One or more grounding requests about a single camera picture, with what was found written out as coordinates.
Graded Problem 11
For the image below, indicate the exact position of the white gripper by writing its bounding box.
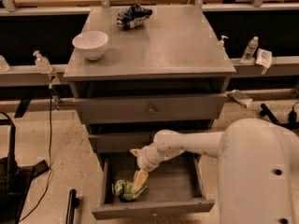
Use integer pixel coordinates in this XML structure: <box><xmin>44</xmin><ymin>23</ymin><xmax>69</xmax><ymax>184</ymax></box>
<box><xmin>130</xmin><ymin>142</ymin><xmax>184</xmax><ymax>193</ymax></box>

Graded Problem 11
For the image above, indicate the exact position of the green jalapeno chip bag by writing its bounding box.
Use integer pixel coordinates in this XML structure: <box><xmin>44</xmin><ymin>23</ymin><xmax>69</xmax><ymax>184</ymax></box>
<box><xmin>111</xmin><ymin>179</ymin><xmax>147</xmax><ymax>202</ymax></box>

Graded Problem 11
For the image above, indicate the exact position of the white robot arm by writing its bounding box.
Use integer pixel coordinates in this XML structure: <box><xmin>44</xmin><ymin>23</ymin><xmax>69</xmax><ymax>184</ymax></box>
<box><xmin>132</xmin><ymin>119</ymin><xmax>299</xmax><ymax>224</ymax></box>

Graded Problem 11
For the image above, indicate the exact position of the grey open bottom drawer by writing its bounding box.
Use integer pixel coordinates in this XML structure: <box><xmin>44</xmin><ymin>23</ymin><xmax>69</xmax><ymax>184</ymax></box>
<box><xmin>92</xmin><ymin>153</ymin><xmax>215</xmax><ymax>220</ymax></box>

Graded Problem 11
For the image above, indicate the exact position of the grey middle drawer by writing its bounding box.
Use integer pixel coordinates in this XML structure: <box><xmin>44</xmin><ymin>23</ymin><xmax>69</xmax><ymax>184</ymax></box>
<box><xmin>89</xmin><ymin>132</ymin><xmax>154</xmax><ymax>153</ymax></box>

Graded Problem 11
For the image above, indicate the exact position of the grey top drawer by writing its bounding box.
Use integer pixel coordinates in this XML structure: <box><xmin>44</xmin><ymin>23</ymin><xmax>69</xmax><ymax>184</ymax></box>
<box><xmin>75</xmin><ymin>94</ymin><xmax>227</xmax><ymax>124</ymax></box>

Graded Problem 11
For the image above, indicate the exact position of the grey wooden drawer cabinet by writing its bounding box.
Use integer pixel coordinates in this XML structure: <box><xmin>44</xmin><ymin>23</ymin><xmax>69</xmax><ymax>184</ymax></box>
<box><xmin>63</xmin><ymin>5</ymin><xmax>236</xmax><ymax>162</ymax></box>

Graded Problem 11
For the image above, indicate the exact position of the black bar on floor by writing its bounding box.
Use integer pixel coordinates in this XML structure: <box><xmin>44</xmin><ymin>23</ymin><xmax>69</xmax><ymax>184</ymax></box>
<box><xmin>65</xmin><ymin>189</ymin><xmax>79</xmax><ymax>224</ymax></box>

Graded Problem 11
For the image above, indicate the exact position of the black stand base left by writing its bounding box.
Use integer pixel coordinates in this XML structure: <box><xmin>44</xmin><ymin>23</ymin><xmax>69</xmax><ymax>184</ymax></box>
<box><xmin>0</xmin><ymin>112</ymin><xmax>50</xmax><ymax>224</ymax></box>

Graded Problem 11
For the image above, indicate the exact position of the folded grey cloth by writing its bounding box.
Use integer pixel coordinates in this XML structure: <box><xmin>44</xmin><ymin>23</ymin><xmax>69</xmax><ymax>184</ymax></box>
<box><xmin>228</xmin><ymin>90</ymin><xmax>253</xmax><ymax>108</ymax></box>

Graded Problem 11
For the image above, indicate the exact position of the white ceramic bowl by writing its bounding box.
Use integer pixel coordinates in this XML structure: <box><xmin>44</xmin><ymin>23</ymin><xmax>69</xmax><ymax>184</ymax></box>
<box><xmin>72</xmin><ymin>31</ymin><xmax>108</xmax><ymax>60</ymax></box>

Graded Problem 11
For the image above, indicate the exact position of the clear sanitizer pump bottle left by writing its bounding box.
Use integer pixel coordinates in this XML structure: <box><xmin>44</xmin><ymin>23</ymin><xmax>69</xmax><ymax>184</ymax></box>
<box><xmin>33</xmin><ymin>50</ymin><xmax>52</xmax><ymax>74</ymax></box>

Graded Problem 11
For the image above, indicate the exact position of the small sanitizer pump bottle right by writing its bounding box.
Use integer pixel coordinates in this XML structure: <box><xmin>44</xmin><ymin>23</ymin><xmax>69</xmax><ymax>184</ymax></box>
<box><xmin>219</xmin><ymin>35</ymin><xmax>229</xmax><ymax>50</ymax></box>

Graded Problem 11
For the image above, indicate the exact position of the black wheeled stand leg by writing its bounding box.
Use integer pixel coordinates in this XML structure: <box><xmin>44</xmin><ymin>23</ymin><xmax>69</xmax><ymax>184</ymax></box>
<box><xmin>260</xmin><ymin>103</ymin><xmax>299</xmax><ymax>130</ymax></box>

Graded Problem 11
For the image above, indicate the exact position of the clear plastic water bottle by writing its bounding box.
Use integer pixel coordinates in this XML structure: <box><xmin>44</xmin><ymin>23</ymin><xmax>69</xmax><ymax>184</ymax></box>
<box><xmin>241</xmin><ymin>36</ymin><xmax>259</xmax><ymax>63</ymax></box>

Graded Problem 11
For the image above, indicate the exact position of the white wipes packet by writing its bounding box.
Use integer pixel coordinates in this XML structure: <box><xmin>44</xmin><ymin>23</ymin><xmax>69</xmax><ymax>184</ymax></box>
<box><xmin>256</xmin><ymin>49</ymin><xmax>272</xmax><ymax>68</ymax></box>

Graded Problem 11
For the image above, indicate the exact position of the clear bottle far left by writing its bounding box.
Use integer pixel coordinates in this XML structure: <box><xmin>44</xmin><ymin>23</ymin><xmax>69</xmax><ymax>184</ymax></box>
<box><xmin>0</xmin><ymin>55</ymin><xmax>10</xmax><ymax>72</ymax></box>

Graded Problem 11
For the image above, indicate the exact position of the black hanging cable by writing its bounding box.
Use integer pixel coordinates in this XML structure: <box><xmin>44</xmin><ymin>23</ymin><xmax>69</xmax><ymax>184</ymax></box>
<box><xmin>18</xmin><ymin>75</ymin><xmax>62</xmax><ymax>223</ymax></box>

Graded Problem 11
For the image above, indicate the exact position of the wooden workbench with metal frame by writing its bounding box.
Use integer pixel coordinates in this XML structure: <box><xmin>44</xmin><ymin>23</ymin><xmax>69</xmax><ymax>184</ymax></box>
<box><xmin>0</xmin><ymin>0</ymin><xmax>299</xmax><ymax>65</ymax></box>

